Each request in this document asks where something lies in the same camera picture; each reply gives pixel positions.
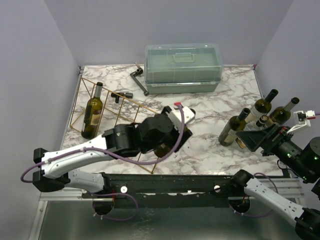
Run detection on black metal base rail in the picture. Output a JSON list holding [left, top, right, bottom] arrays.
[[72, 172, 293, 210]]

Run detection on green wine bottle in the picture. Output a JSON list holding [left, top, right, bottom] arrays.
[[153, 143, 174, 159], [218, 107, 251, 147], [267, 97, 300, 126], [245, 89, 279, 124], [81, 82, 103, 140]]

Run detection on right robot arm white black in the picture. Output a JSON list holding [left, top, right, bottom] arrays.
[[230, 123, 320, 240]]

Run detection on green plastic storage box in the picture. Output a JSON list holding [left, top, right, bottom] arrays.
[[144, 43, 224, 95]]

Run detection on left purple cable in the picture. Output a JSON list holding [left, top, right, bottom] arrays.
[[20, 104, 186, 183]]

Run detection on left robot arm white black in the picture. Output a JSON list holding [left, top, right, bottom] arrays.
[[20, 102, 196, 198]]

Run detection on grey metal crank handle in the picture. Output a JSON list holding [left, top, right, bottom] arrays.
[[130, 62, 149, 97]]

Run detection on gold wire wine rack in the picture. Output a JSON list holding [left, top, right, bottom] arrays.
[[70, 77, 174, 175]]

